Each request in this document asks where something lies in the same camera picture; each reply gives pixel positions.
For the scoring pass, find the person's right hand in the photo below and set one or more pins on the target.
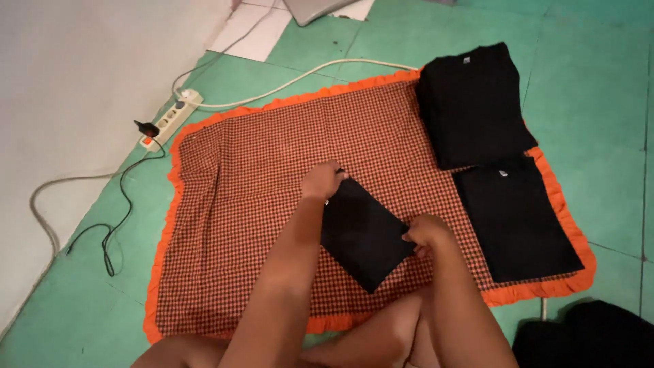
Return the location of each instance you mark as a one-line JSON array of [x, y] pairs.
[[428, 233]]

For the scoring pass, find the person's left hand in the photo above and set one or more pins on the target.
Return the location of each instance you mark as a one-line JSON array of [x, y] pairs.
[[321, 180]]

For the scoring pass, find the person's left fingers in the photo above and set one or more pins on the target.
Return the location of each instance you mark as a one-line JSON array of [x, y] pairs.
[[340, 175]]

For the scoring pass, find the person's right fingers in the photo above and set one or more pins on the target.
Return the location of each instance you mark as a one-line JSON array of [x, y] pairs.
[[413, 242]]

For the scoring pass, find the orange checkered frilled mat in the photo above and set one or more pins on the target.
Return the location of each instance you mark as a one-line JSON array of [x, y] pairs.
[[255, 204]]

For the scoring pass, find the large folded black shirt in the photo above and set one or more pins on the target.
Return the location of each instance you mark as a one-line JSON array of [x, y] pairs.
[[516, 220]]

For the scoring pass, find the person's legs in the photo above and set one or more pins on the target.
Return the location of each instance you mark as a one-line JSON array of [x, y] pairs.
[[357, 340]]

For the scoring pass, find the stack of folded black shirts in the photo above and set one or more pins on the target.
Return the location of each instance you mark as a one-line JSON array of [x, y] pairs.
[[470, 107]]

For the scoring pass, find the silver laptop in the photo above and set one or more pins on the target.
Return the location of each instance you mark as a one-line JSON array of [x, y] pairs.
[[314, 9]]

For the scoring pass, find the white power strip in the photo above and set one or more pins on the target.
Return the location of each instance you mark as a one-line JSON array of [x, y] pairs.
[[171, 118]]

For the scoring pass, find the heap of black clothes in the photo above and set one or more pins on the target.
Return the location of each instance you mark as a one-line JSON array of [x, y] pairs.
[[587, 335]]

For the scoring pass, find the black plug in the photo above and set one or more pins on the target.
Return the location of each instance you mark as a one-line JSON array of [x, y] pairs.
[[145, 128]]

